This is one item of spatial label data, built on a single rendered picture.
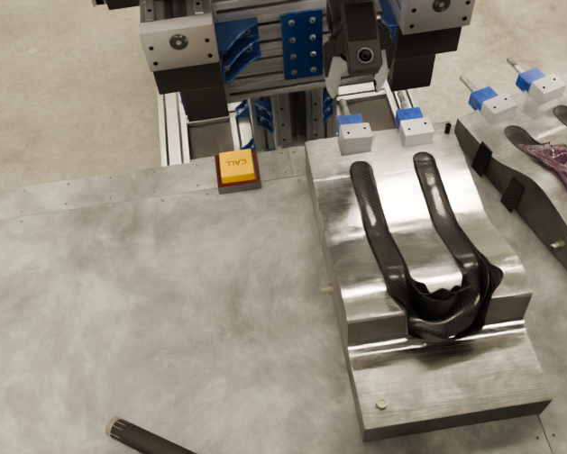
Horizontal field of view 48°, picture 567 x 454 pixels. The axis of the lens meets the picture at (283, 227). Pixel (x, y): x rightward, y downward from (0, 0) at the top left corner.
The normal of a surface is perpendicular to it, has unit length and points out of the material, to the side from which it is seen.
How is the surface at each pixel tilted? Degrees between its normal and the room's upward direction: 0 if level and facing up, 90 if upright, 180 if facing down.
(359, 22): 30
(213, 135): 0
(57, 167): 0
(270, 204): 0
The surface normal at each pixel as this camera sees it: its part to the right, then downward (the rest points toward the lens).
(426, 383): -0.06, -0.57
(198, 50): 0.15, 0.81
